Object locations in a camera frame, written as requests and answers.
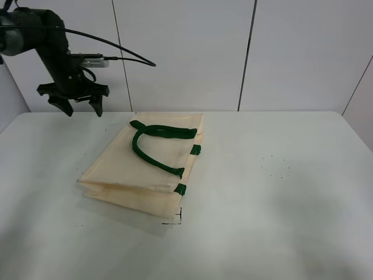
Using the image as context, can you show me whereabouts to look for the cream linen bag green handles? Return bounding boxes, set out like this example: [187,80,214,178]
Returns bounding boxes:
[78,113,204,219]

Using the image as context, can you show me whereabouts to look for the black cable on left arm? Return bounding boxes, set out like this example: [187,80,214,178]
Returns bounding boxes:
[0,24,157,68]

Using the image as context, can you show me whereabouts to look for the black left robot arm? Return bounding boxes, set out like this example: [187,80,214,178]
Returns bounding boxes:
[1,8,110,116]

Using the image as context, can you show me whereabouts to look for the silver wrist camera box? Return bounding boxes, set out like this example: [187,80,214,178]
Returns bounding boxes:
[78,54,109,68]

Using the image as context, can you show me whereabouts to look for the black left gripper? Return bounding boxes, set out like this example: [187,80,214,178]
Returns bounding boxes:
[37,54,110,117]

